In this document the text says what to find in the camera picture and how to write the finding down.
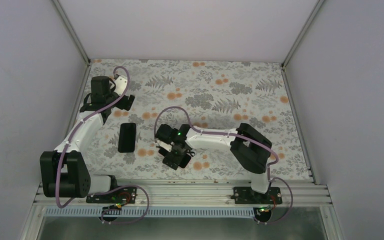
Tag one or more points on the black phone on table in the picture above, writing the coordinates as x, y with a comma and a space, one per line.
127, 137

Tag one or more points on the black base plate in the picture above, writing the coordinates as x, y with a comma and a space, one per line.
247, 196
122, 196

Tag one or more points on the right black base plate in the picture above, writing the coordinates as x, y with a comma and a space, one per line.
247, 196

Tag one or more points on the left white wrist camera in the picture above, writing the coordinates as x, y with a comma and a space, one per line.
120, 84

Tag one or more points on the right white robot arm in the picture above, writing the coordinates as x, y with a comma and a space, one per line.
249, 147

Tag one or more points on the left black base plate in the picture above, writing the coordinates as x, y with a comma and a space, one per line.
122, 196

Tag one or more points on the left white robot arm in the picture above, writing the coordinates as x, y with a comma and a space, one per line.
63, 171

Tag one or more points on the aluminium rail frame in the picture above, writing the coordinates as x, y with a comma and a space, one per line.
207, 193

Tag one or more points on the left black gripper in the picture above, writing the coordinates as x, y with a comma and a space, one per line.
122, 105

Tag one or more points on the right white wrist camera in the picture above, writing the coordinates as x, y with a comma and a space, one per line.
163, 147

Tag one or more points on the grey slotted cable duct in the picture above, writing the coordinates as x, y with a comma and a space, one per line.
152, 212

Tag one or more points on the floral patterned table mat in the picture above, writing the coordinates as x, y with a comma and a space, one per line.
209, 94

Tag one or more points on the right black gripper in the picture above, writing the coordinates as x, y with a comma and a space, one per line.
177, 160

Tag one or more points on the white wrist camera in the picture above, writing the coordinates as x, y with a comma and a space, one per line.
120, 84
163, 147

